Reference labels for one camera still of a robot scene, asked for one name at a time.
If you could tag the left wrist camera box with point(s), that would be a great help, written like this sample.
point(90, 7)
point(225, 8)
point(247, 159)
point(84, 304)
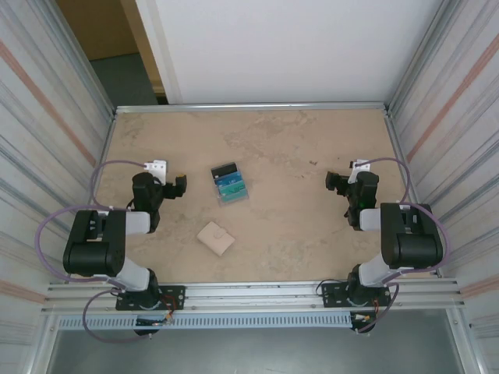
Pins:
point(158, 168)

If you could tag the blue VIP card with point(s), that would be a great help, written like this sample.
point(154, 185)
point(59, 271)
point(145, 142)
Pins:
point(231, 181)

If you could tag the grey sheet metal shelf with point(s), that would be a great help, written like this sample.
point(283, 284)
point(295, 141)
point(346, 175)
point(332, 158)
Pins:
point(249, 350)

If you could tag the beige leather wallet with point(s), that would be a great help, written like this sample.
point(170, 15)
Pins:
point(214, 237)

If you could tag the corrugated translucent enclosure panel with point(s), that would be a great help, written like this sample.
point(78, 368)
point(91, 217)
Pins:
point(39, 117)
point(460, 117)

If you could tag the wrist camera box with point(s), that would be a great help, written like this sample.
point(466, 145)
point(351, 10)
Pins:
point(360, 166)
point(158, 168)

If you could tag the black VIP card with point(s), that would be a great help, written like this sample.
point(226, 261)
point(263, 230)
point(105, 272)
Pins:
point(224, 170)

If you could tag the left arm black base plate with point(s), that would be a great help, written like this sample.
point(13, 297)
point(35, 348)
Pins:
point(175, 296)

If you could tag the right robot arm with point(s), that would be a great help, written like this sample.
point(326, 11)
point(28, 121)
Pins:
point(413, 243)

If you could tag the teal VIP card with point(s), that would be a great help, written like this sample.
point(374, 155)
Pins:
point(234, 191)

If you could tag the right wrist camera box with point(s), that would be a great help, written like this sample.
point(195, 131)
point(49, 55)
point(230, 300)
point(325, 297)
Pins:
point(360, 166)

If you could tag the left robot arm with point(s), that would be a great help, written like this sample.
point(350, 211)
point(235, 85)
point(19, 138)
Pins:
point(93, 253)

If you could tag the aluminium corner post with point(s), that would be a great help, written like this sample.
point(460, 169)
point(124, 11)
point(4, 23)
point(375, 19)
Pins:
point(419, 58)
point(83, 58)

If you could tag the brown wooden door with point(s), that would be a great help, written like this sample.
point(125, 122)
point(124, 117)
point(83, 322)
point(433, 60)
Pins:
point(101, 27)

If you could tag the aluminium table edge rail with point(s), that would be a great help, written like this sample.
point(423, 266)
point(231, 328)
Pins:
point(397, 142)
point(107, 142)

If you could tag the clear acrylic card holder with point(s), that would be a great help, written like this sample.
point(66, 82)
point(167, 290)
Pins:
point(234, 202)

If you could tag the aluminium extrusion mounting rail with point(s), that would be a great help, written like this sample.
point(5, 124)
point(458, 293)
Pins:
point(253, 296)

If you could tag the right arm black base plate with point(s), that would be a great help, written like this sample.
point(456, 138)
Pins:
point(331, 296)

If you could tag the long aluminium table rail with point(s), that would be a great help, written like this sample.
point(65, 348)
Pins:
point(249, 107)

